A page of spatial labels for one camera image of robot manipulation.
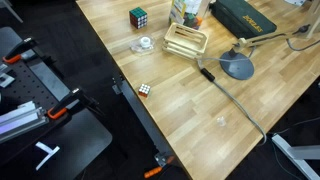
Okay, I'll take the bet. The black rounded cart top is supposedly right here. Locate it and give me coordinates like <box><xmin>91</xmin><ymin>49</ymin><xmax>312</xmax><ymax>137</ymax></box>
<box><xmin>0</xmin><ymin>26</ymin><xmax>113</xmax><ymax>180</ymax></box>

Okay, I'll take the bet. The silver aluminium extrusion rail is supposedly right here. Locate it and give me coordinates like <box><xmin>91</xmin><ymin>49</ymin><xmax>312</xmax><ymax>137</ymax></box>
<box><xmin>0</xmin><ymin>100</ymin><xmax>50</xmax><ymax>145</ymax></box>

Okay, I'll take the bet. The grey tripod leg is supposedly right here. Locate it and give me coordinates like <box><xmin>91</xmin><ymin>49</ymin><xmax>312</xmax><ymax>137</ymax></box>
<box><xmin>0</xmin><ymin>0</ymin><xmax>24</xmax><ymax>24</ymax></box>

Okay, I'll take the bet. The orange handled table clamp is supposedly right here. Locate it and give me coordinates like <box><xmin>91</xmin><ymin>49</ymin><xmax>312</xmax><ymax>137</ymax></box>
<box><xmin>143</xmin><ymin>155</ymin><xmax>175</xmax><ymax>179</ymax></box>

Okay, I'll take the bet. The small silver metal bracket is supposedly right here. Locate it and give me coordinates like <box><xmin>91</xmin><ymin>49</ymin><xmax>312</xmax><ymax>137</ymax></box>
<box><xmin>0</xmin><ymin>63</ymin><xmax>16</xmax><ymax>89</ymax></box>

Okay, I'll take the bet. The small blue object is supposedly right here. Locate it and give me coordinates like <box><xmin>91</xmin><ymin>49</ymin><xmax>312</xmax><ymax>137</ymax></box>
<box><xmin>137</xmin><ymin>83</ymin><xmax>152</xmax><ymax>99</ymax></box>

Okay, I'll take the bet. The black clamp with orange grip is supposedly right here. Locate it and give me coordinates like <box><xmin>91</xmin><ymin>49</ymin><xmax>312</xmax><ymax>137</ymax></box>
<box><xmin>46</xmin><ymin>87</ymin><xmax>101</xmax><ymax>120</ymax></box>
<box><xmin>2</xmin><ymin>37</ymin><xmax>39</xmax><ymax>65</ymax></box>

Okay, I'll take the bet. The white metal frame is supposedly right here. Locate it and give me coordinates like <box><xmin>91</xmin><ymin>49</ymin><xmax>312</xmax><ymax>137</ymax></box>
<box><xmin>271</xmin><ymin>133</ymin><xmax>320</xmax><ymax>180</ymax></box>

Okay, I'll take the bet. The black perforated breadboard plate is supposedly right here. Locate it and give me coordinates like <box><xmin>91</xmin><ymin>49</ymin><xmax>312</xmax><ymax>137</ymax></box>
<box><xmin>0</xmin><ymin>49</ymin><xmax>73</xmax><ymax>143</ymax></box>

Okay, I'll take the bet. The clear container with cube packaging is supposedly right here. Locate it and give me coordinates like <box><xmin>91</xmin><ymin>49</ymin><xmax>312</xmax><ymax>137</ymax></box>
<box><xmin>168</xmin><ymin>0</ymin><xmax>212</xmax><ymax>31</ymax></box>

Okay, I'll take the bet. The large dark Rubik's cube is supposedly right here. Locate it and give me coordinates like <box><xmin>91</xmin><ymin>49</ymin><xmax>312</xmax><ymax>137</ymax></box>
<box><xmin>128</xmin><ymin>6</ymin><xmax>149</xmax><ymax>30</ymax></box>

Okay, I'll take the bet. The grey metal table frame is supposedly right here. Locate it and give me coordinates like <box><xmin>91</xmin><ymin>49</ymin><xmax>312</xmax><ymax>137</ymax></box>
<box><xmin>111</xmin><ymin>74</ymin><xmax>176</xmax><ymax>168</ymax></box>

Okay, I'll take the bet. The grey cable with black switch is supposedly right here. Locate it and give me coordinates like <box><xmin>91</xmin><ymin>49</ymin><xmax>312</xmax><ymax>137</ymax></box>
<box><xmin>196</xmin><ymin>46</ymin><xmax>268</xmax><ymax>147</ymax></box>

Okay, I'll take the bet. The white tape strip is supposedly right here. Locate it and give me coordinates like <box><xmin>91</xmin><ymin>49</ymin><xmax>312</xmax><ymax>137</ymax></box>
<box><xmin>34</xmin><ymin>141</ymin><xmax>61</xmax><ymax>172</ymax></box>

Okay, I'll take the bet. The slatted wooden box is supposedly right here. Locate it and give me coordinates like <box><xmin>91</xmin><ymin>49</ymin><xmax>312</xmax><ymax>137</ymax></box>
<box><xmin>162</xmin><ymin>22</ymin><xmax>210</xmax><ymax>61</ymax></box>

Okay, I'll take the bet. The small clear plastic cup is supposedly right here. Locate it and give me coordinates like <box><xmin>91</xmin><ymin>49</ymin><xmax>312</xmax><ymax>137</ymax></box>
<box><xmin>216</xmin><ymin>116</ymin><xmax>227</xmax><ymax>128</ymax></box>

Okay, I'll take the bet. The thin grey lamp cable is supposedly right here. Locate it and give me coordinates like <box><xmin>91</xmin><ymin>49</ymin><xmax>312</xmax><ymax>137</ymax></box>
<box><xmin>285</xmin><ymin>37</ymin><xmax>320</xmax><ymax>53</ymax></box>

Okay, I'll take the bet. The grey round lamp base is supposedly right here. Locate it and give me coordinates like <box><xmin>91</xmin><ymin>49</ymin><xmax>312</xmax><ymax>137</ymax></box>
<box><xmin>219</xmin><ymin>49</ymin><xmax>255</xmax><ymax>81</ymax></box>

